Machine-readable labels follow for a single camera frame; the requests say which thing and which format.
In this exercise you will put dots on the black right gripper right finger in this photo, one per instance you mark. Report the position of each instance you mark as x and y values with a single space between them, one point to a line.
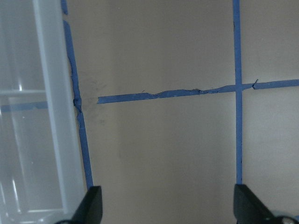
248 209

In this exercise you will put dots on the clear plastic box lid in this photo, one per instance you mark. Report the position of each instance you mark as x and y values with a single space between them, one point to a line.
41 175

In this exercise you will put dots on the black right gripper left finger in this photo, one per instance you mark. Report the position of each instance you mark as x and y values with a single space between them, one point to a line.
90 210

